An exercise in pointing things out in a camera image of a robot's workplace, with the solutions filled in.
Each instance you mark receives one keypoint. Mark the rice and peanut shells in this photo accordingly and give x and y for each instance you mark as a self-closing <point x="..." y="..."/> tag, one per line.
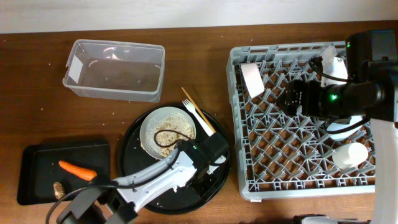
<point x="166" y="131"/>

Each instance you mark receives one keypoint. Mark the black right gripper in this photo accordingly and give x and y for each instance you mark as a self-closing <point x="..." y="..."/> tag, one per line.
<point x="292" y="100"/>

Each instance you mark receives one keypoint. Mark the grey plate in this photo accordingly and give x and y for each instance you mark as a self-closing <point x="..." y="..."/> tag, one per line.
<point x="149" y="123"/>

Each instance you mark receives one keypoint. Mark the pink bowl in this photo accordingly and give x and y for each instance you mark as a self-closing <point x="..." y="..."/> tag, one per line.
<point x="252" y="78"/>

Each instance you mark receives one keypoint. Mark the rectangular black tray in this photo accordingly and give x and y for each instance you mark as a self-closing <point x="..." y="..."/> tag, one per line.
<point x="40" y="168"/>

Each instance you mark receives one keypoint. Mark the white plastic fork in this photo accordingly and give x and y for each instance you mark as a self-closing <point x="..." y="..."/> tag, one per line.
<point x="191" y="108"/>

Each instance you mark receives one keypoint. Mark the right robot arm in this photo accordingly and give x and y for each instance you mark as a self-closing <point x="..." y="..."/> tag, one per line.
<point x="370" y="90"/>

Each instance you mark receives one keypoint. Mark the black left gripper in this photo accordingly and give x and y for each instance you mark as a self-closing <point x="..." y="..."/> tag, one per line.
<point x="216" y="146"/>

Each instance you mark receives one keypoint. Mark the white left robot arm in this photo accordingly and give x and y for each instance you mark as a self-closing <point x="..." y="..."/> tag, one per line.
<point x="190" y="164"/>

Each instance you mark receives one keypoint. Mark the white cup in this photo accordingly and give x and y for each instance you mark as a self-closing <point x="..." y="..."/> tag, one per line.
<point x="350" y="155"/>

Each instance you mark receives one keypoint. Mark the brown mushroom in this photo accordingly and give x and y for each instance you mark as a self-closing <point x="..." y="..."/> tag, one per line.
<point x="59" y="190"/>

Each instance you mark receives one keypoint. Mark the grey dishwasher rack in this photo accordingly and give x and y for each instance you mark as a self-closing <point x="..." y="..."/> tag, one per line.
<point x="280" y="156"/>

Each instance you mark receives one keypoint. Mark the wooden chopstick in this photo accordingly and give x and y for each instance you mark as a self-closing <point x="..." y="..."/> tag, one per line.
<point x="197" y="109"/>

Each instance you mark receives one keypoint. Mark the white bowl in rack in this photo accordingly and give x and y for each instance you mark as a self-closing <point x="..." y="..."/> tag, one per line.
<point x="335" y="67"/>

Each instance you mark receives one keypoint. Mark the round black tray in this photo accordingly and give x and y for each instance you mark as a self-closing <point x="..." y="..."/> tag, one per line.
<point x="132" y="158"/>

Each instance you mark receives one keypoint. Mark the clear plastic bin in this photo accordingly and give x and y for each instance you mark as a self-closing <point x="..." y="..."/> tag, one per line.
<point x="116" y="70"/>

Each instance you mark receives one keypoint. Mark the orange carrot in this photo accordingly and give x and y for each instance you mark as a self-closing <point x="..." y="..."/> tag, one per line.
<point x="81" y="172"/>

